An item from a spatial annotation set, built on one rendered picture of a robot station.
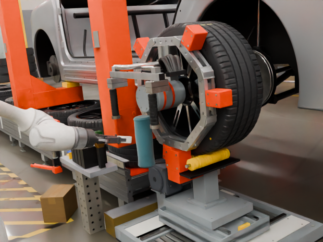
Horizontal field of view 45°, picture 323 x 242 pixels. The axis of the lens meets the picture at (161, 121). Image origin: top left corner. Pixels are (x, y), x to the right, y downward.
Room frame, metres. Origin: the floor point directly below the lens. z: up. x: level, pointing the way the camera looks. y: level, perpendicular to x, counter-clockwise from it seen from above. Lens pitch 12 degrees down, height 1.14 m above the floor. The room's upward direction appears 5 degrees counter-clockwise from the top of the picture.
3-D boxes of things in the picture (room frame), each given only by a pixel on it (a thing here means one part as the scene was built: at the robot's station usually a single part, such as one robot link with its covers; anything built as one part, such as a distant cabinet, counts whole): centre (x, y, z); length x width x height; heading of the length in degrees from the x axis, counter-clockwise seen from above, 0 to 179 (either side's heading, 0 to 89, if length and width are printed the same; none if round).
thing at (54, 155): (3.21, 0.93, 0.30); 0.09 x 0.05 x 0.50; 35
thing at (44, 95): (4.04, 1.06, 0.69); 0.52 x 0.17 x 0.35; 125
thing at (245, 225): (1.97, -0.22, 0.13); 0.50 x 0.36 x 0.10; 35
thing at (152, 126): (1.62, 0.03, 0.83); 0.04 x 0.04 x 0.16
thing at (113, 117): (1.90, 0.22, 0.83); 0.04 x 0.04 x 0.16
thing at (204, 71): (1.90, -0.07, 0.85); 0.54 x 0.07 x 0.54; 35
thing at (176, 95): (1.85, -0.01, 0.85); 0.21 x 0.14 x 0.14; 125
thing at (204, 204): (1.99, -0.21, 0.32); 0.40 x 0.30 x 0.28; 35
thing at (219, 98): (1.64, -0.25, 0.85); 0.09 x 0.08 x 0.07; 35
